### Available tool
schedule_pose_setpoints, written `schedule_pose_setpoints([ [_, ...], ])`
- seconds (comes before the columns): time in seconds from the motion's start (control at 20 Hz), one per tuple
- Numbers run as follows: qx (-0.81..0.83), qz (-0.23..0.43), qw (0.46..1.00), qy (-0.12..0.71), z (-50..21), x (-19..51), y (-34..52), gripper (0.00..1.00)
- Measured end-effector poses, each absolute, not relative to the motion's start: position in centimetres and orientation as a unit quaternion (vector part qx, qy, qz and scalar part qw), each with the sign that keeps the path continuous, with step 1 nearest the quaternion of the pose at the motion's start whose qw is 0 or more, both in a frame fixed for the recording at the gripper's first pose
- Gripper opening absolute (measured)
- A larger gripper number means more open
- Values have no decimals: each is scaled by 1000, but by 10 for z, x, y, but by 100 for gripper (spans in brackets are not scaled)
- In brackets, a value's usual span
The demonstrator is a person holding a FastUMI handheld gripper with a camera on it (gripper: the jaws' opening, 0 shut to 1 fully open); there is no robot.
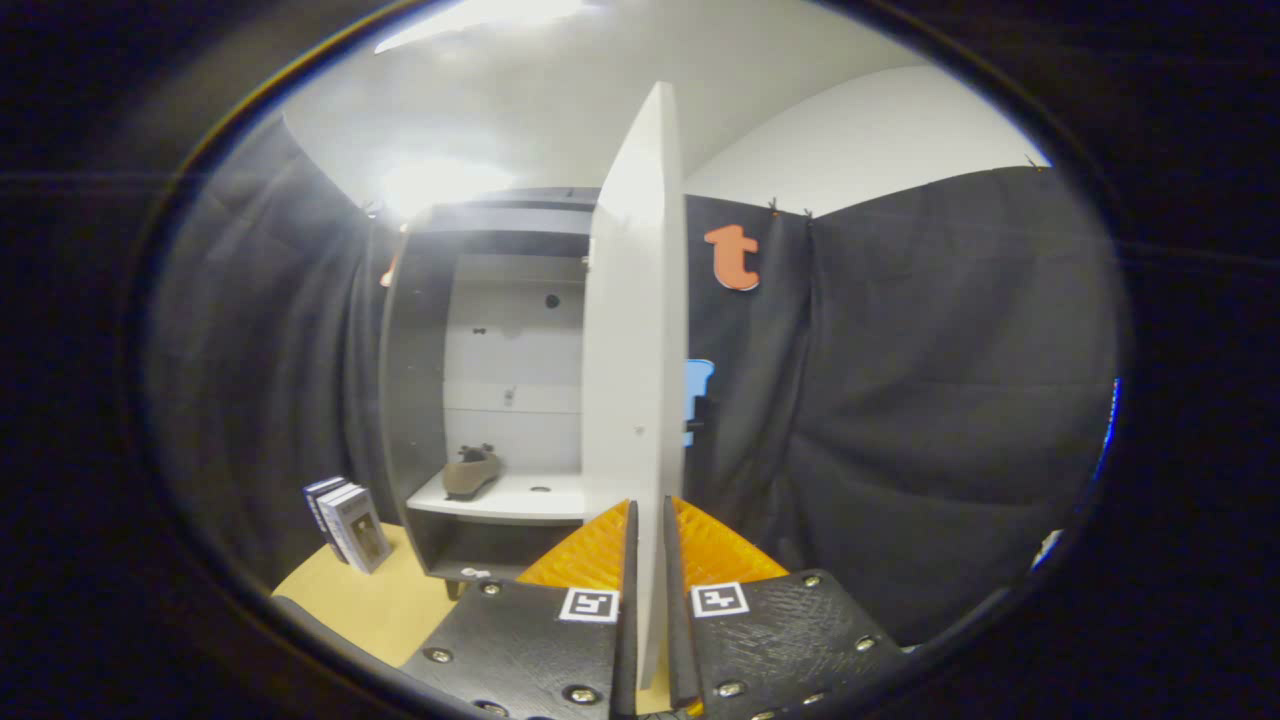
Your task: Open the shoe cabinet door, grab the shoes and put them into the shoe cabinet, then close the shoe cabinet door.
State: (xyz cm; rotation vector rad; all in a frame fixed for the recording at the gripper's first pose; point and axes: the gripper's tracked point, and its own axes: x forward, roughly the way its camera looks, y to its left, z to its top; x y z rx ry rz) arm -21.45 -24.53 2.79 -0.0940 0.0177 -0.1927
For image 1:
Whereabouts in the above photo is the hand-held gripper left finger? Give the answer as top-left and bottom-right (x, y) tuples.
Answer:
(400, 498), (641, 720)

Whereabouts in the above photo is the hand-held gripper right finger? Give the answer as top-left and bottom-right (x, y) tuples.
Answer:
(662, 496), (911, 720)

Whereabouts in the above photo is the brown fuzzy shoe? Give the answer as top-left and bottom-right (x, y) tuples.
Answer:
(442, 444), (503, 501)

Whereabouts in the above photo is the white shoe cabinet door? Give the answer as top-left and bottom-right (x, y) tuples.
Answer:
(580, 82), (689, 691)

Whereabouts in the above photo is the grey shoe cabinet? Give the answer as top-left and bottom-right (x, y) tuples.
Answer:
(378, 187), (601, 601)

